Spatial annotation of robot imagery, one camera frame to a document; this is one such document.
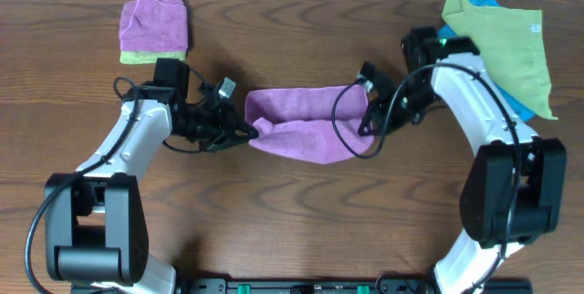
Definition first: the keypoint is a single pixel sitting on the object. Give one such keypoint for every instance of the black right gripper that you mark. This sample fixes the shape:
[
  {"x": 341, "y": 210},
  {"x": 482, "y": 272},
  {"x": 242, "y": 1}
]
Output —
[{"x": 380, "y": 113}]

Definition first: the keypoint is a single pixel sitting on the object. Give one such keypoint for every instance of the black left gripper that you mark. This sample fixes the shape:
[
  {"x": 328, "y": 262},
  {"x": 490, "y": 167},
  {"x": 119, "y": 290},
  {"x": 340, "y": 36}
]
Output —
[{"x": 220, "y": 120}]

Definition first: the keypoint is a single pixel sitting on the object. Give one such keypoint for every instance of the purple microfiber cloth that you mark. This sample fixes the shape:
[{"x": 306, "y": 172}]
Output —
[{"x": 316, "y": 125}]

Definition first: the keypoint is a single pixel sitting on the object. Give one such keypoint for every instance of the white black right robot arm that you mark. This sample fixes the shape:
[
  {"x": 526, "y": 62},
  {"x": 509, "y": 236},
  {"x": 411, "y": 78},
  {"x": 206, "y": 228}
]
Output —
[{"x": 513, "y": 192}]

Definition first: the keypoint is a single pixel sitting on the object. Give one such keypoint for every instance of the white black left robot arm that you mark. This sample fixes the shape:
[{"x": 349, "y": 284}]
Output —
[{"x": 95, "y": 229}]

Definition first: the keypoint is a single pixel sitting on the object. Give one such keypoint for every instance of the folded green cloth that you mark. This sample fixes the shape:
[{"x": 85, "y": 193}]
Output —
[{"x": 146, "y": 57}]

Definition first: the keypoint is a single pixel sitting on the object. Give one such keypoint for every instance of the blue cloth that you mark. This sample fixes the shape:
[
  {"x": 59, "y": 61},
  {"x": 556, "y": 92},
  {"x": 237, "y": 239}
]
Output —
[{"x": 524, "y": 113}]

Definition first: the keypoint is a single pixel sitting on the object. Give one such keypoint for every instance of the folded purple cloth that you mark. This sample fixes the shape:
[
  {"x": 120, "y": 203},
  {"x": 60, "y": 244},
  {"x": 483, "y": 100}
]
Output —
[{"x": 154, "y": 26}]

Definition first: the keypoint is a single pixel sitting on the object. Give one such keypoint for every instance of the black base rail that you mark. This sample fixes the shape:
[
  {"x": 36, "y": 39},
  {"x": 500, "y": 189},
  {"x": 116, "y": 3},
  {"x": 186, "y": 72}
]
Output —
[{"x": 224, "y": 286}]

